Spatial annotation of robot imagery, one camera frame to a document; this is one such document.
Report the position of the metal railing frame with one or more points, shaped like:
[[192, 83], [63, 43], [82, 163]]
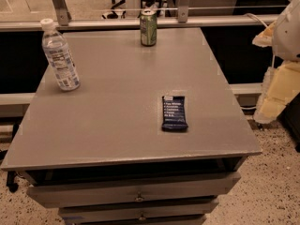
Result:
[[25, 15]]

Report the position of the blue rxbar blueberry bar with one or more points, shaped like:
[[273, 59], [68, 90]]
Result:
[[174, 116]]

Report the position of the clear plastic water bottle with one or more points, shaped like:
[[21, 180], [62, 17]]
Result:
[[59, 57]]

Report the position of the top grey drawer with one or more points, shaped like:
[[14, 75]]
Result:
[[135, 190]]

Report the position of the green soda can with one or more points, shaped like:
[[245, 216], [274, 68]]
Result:
[[148, 27]]

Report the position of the grey drawer cabinet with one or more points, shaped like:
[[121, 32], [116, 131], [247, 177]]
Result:
[[109, 129]]

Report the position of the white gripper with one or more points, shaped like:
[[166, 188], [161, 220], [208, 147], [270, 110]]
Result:
[[288, 37]]

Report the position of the grey drawer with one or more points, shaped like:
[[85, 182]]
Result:
[[135, 190], [138, 211]]

